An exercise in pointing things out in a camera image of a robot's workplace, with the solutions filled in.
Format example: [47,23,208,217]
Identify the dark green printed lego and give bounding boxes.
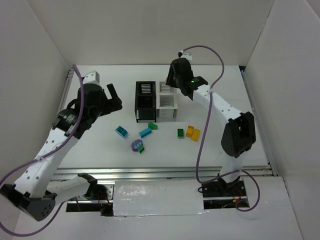
[177,128,185,139]

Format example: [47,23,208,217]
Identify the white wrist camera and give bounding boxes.
[82,70,100,85]
[177,50,193,61]

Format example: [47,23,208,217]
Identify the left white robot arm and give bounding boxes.
[0,83,122,222]

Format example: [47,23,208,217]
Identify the white tape covered plate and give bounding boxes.
[113,180,205,217]

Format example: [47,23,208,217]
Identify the white slotted container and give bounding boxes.
[156,81,178,122]

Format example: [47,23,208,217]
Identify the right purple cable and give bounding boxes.
[183,45,261,213]

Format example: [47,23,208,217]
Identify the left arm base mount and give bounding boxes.
[66,173,115,217]

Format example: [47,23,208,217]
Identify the teal long lego brick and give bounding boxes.
[139,127,152,138]

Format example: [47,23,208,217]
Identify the green curved lego brick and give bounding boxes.
[148,122,158,130]

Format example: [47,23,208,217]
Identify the small green lego brick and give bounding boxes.
[137,145,145,153]

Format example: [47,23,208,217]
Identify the teal curved lego brick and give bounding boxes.
[115,126,128,139]

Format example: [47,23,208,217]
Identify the black slotted container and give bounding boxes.
[134,81,157,123]

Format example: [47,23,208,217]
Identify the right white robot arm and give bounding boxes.
[165,57,256,194]

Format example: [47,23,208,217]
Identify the yellow lego brick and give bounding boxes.
[191,128,201,142]
[185,125,195,138]

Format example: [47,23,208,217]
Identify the purple round flower lego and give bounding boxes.
[131,139,143,152]

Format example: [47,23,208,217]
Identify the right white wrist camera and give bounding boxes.
[177,50,193,61]

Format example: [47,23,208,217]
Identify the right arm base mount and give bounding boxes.
[198,180,249,210]

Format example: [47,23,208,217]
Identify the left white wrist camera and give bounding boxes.
[82,70,100,85]

